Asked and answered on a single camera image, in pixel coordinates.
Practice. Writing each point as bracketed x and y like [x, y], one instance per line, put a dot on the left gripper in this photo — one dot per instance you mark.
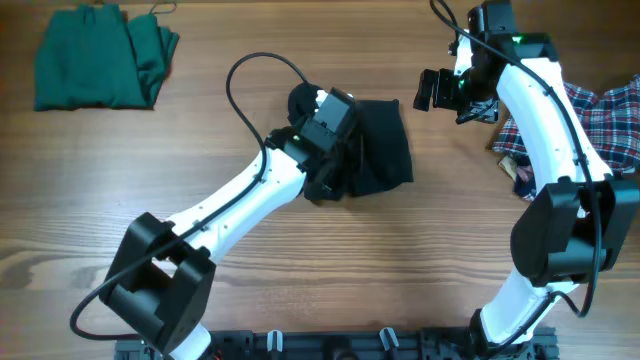
[351, 161]

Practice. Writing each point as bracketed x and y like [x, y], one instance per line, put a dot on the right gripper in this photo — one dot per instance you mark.
[480, 111]

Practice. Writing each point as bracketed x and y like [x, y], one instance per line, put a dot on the black polo shirt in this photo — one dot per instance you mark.
[375, 126]

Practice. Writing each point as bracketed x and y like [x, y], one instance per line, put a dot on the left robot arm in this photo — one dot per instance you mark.
[161, 277]

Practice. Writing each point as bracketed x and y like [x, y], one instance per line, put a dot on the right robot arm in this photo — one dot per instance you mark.
[574, 228]

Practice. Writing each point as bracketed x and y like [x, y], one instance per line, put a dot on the brown paper tag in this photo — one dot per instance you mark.
[509, 166]

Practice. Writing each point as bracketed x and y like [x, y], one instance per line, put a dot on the red blue plaid shirt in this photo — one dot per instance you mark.
[610, 120]

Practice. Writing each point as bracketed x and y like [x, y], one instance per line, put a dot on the folded green garment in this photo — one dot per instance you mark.
[96, 56]

